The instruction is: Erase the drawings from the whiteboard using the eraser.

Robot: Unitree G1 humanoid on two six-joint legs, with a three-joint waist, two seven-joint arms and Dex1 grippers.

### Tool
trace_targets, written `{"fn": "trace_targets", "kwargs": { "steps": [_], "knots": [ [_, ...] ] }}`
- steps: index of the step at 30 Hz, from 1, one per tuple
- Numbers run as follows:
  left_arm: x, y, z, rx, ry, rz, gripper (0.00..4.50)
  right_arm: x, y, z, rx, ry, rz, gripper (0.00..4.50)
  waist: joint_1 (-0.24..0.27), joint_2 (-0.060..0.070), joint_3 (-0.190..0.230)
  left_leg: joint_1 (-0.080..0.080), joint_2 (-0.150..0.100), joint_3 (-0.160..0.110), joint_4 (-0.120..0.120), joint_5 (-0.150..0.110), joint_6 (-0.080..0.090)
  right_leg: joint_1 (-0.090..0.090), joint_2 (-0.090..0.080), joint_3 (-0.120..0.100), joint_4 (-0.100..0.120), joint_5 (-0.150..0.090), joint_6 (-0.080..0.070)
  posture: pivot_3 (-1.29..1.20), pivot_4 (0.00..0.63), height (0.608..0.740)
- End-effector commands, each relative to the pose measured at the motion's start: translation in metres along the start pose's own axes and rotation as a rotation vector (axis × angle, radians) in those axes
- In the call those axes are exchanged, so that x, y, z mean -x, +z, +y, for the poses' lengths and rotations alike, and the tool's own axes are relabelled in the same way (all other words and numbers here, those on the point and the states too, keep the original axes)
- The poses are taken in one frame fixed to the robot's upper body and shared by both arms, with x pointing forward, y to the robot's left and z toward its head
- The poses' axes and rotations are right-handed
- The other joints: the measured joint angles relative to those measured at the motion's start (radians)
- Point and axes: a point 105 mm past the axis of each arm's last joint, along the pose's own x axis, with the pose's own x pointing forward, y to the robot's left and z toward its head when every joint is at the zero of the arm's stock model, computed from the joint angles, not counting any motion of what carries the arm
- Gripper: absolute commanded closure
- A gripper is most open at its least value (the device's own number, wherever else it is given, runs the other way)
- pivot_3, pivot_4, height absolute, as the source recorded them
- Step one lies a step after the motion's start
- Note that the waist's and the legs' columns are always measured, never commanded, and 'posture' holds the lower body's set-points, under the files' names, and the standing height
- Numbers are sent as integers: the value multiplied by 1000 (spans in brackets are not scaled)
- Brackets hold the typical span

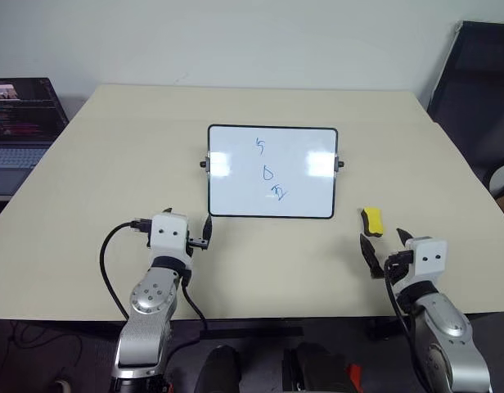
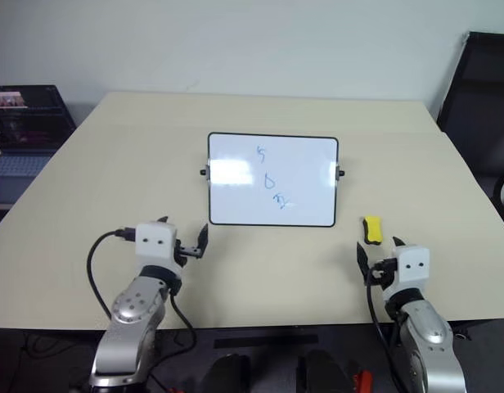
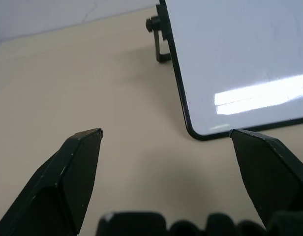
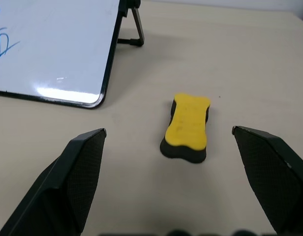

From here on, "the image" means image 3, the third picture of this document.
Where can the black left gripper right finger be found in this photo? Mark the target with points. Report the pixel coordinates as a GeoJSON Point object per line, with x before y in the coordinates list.
{"type": "Point", "coordinates": [269, 172]}

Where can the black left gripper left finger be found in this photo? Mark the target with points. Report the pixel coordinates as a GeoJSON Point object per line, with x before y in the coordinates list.
{"type": "Point", "coordinates": [60, 182]}

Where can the black-framed whiteboard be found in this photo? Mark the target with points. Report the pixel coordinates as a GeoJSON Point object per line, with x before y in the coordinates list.
{"type": "Point", "coordinates": [240, 61]}

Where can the black whiteboard stand bracket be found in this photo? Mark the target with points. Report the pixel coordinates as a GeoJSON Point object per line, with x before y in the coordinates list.
{"type": "Point", "coordinates": [159, 39]}

